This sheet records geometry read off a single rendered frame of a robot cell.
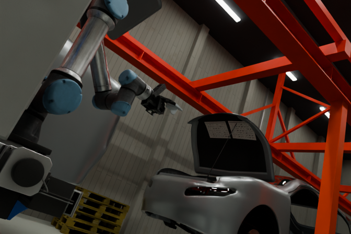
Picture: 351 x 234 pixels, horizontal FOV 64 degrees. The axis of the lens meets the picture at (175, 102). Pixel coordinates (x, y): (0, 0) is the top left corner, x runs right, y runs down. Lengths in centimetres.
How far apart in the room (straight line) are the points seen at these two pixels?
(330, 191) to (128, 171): 456
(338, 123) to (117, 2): 361
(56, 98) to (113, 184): 597
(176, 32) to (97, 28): 739
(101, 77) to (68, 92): 31
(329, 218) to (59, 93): 344
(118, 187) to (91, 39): 602
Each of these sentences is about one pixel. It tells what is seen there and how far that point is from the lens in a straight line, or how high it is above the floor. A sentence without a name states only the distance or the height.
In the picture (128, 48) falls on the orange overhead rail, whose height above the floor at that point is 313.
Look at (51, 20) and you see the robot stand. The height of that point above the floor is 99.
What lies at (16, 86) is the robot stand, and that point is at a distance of 55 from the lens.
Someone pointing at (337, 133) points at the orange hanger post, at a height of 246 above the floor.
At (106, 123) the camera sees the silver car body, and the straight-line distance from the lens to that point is 232.
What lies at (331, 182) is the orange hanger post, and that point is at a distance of 400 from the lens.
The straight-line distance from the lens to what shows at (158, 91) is 133.
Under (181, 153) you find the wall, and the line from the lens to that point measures 792.
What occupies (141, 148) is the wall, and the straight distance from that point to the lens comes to 717.
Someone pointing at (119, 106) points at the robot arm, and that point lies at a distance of 116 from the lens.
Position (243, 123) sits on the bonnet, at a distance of 411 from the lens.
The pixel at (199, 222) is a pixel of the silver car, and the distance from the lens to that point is 337.
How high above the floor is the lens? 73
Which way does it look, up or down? 23 degrees up
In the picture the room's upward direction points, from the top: 21 degrees clockwise
